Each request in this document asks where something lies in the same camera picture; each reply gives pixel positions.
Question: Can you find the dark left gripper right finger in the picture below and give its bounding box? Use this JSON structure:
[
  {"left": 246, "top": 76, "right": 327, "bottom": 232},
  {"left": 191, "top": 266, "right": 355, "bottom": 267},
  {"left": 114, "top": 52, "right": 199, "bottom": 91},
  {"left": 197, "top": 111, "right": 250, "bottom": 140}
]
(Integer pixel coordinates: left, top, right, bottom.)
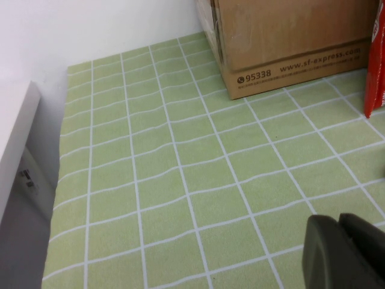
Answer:
[{"left": 339, "top": 212, "right": 385, "bottom": 289}]

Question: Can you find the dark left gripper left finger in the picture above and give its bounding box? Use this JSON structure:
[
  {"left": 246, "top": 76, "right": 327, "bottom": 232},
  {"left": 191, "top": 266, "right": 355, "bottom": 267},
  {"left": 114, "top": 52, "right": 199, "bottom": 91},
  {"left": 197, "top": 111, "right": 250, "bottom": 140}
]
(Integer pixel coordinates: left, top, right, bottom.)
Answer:
[{"left": 303, "top": 214, "right": 374, "bottom": 289}]

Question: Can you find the green checked tablecloth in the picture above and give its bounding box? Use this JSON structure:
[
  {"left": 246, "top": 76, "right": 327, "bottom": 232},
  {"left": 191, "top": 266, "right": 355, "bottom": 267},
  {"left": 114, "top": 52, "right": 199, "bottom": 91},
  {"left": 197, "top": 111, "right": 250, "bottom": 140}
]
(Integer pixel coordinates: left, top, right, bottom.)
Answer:
[{"left": 42, "top": 31, "right": 385, "bottom": 289}]

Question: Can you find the red shrimp chips bag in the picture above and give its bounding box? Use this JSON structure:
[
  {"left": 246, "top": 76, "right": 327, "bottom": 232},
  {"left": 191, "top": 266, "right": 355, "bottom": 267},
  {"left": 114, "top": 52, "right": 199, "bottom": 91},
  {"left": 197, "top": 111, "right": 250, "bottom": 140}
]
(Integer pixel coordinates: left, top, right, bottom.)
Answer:
[{"left": 363, "top": 13, "right": 385, "bottom": 119}]

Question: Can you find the printed brown cardboard box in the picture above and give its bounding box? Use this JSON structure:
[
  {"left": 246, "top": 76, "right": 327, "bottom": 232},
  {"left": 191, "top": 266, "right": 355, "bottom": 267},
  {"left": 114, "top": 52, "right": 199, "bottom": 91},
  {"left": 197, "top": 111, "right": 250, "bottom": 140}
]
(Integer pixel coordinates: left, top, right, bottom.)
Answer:
[{"left": 197, "top": 0, "right": 380, "bottom": 101}]

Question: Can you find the white side board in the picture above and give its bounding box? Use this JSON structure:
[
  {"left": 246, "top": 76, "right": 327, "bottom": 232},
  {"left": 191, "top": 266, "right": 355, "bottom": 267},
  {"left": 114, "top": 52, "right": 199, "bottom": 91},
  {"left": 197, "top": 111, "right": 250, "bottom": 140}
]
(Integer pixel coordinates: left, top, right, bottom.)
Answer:
[{"left": 0, "top": 79, "right": 42, "bottom": 211}]

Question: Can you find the grey wall socket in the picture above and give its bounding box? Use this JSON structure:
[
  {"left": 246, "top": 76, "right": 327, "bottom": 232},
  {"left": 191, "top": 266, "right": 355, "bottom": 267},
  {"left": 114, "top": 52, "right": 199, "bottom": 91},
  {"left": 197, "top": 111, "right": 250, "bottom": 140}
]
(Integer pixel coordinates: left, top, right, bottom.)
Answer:
[{"left": 18, "top": 168, "right": 40, "bottom": 197}]

